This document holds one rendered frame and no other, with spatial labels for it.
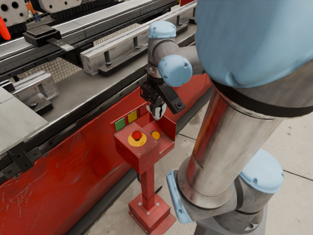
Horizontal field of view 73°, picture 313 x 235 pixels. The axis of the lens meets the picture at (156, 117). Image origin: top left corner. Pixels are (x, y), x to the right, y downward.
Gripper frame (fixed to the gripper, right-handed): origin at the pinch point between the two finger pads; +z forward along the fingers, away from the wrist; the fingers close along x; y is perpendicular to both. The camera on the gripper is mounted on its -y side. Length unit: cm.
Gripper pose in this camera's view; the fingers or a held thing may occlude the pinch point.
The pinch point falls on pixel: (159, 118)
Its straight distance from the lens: 81.6
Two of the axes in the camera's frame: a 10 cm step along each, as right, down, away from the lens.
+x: -7.2, 4.8, -5.0
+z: -0.6, 6.8, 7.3
